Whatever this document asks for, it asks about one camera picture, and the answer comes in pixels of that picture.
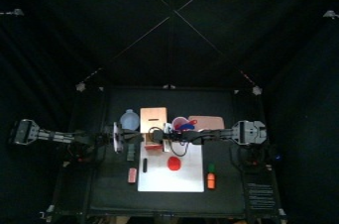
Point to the red flat dough disc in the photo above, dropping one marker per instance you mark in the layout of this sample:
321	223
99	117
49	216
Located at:
173	164

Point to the wooden drawer cabinet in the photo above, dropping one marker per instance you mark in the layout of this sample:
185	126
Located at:
152	119

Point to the blue toy utensil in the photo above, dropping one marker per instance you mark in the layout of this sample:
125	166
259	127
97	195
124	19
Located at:
187	126

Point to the light blue bowl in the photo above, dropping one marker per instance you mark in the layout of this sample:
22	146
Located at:
129	120

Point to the red toy utensil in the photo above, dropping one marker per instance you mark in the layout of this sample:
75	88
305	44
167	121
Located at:
192	122

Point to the tan wooden board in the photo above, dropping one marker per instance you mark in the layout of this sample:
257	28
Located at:
209	123

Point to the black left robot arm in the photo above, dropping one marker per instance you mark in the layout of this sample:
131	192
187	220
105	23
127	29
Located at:
48	134

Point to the orange toy carrot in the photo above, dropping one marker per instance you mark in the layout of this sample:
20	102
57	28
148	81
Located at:
211	180

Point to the white cutting board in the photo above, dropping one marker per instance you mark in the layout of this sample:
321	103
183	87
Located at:
185	178

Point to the pink block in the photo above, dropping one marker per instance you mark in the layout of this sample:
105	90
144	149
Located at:
132	175

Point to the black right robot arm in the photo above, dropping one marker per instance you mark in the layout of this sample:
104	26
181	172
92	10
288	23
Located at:
233	133

